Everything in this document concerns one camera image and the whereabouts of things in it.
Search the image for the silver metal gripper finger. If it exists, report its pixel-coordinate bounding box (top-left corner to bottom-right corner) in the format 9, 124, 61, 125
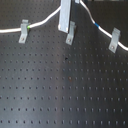
58, 0, 71, 33

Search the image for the white cable with tape marks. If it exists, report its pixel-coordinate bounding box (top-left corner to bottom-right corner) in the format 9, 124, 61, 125
0, 0, 128, 52

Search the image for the middle grey cable clip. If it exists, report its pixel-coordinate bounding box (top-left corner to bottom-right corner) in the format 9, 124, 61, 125
66, 21, 76, 45

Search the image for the grey cable clip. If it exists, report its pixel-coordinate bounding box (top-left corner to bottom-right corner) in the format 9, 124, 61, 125
19, 19, 29, 44
66, 21, 76, 45
109, 28, 120, 53

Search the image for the left grey cable clip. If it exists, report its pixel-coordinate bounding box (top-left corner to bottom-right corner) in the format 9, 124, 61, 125
19, 19, 29, 44

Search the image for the right grey cable clip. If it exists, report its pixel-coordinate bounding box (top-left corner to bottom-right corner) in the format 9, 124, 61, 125
109, 28, 120, 53

